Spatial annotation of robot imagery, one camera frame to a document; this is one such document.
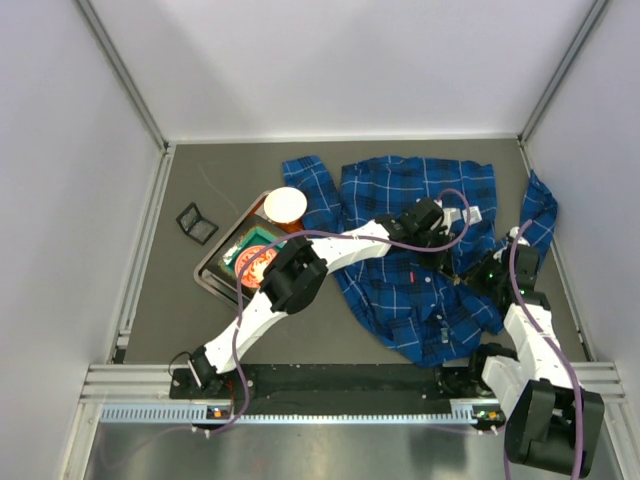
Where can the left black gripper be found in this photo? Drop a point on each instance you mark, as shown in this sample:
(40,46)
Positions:
(441,252)

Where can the green square dish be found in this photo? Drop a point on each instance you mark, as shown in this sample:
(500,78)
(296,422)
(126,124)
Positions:
(255,235)

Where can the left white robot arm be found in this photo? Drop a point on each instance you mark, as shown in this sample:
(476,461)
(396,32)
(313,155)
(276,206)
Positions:
(292,280)

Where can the red patterned round plate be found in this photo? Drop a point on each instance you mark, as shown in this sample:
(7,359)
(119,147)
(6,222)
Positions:
(250,265)

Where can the orange cup white lid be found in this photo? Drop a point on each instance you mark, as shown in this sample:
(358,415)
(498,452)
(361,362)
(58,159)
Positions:
(285,207)

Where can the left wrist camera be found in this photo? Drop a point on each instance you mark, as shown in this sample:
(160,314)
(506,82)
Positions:
(452,215)

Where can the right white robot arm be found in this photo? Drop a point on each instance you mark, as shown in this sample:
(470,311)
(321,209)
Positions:
(552,422)

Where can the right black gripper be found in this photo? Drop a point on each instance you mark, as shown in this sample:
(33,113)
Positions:
(476,275)

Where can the small black open case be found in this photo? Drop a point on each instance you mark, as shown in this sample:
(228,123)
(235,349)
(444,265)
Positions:
(194,225)

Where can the grey slotted cable duct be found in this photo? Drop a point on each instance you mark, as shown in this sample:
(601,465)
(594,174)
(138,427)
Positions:
(455,414)

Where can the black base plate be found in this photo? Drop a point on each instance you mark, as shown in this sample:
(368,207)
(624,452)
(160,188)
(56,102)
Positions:
(264,381)

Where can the metal tray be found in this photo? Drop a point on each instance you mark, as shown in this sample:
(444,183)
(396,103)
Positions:
(216,273)

